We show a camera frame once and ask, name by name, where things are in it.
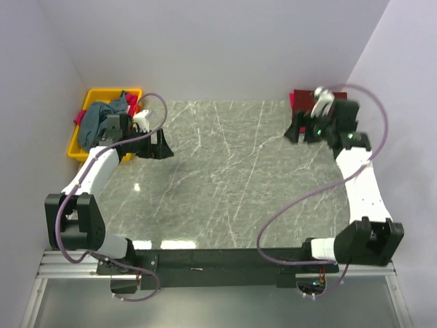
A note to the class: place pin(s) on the grey-blue crumpled t-shirt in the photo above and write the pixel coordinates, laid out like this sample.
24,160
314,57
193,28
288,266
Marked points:
94,120

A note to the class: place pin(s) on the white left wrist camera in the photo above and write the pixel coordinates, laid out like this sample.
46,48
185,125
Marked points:
141,120

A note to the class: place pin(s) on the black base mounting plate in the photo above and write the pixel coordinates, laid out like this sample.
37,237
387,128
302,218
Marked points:
213,268

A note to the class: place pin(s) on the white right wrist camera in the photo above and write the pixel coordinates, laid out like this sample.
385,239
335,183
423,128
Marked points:
324,99

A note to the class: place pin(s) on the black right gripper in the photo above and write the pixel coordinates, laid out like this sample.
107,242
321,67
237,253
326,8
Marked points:
292,132

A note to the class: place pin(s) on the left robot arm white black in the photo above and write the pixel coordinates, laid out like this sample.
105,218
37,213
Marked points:
73,218

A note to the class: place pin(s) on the dark red t-shirt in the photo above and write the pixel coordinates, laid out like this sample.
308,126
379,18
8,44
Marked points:
305,102

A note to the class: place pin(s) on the yellow plastic bin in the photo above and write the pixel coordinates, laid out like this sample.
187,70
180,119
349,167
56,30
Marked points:
76,143

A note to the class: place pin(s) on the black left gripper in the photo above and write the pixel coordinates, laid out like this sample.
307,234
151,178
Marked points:
160,150

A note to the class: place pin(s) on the pink cloth in bin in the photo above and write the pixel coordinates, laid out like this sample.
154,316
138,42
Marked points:
101,103

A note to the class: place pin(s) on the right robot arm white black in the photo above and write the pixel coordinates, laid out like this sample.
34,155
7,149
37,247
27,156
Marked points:
371,236

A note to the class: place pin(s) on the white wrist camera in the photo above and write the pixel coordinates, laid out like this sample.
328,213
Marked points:
141,120
324,99

